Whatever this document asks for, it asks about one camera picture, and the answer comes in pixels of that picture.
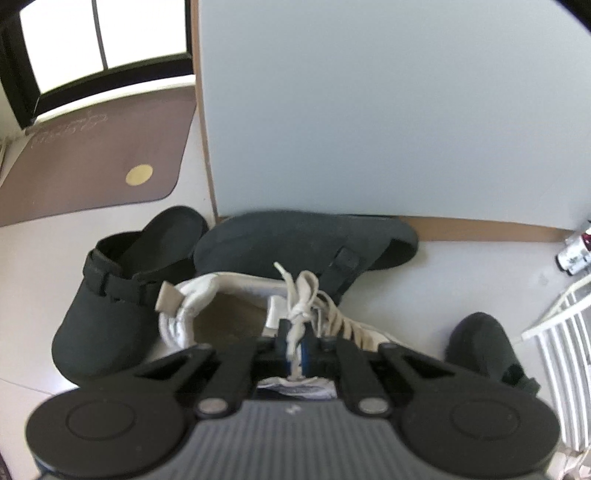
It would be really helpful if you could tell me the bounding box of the black buckle clog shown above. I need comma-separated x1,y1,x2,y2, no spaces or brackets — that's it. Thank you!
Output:
193,211,420,306
52,206,209,385

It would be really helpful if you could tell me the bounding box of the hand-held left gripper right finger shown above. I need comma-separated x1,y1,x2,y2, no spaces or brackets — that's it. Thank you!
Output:
300,335,458,415

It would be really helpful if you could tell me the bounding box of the brown doormat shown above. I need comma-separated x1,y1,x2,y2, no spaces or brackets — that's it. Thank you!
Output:
0,85,197,228

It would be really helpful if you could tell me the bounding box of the white bottle dark cap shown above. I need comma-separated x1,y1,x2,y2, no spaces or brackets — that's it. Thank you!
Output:
556,220,591,278

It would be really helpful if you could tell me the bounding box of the white patterned sneaker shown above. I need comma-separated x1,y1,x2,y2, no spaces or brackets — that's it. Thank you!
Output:
154,262,393,400

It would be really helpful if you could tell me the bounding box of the black chunky rubber clog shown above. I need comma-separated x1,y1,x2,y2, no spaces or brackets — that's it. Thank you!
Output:
444,312,542,398

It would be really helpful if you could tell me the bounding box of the white shoe rack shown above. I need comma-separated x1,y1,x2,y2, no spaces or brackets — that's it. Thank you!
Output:
521,276,591,468

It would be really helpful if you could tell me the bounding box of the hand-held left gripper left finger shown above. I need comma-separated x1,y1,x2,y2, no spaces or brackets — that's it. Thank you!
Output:
134,318,291,418

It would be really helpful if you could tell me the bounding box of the black-framed glass door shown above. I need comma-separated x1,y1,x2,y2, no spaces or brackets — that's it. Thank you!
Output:
0,0,194,127

